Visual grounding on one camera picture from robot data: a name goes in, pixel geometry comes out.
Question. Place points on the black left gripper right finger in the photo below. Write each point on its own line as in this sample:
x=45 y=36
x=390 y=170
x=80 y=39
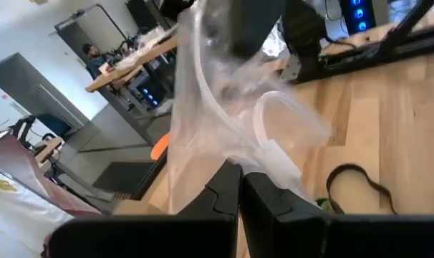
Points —
x=328 y=236

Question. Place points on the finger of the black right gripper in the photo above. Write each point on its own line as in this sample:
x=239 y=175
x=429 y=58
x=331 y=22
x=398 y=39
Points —
x=258 y=25

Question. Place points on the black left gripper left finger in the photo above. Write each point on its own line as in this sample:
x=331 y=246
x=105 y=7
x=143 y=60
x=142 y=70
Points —
x=149 y=236

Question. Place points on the wide black rubber band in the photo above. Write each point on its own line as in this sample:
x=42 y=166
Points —
x=346 y=166

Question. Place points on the clear plastic zip bag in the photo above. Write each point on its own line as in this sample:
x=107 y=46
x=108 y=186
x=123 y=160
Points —
x=202 y=143

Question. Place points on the green rubber band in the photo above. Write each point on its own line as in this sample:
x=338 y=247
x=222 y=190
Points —
x=324 y=205

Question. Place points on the black mat with hazard stripes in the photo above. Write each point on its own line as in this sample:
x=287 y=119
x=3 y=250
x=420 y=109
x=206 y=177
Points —
x=124 y=177

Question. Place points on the orange bowl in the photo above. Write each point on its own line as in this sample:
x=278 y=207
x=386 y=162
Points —
x=161 y=147

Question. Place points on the black computer case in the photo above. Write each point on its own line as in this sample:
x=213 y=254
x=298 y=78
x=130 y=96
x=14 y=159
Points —
x=150 y=95
x=358 y=16

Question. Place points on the white floral cloth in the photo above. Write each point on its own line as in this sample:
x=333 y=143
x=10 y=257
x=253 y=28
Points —
x=16 y=222

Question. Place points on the person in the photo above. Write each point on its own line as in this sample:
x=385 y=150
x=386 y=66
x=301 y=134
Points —
x=93 y=61

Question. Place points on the black metal stand frame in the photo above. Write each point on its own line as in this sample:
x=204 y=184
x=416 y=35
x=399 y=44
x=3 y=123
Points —
x=95 y=12

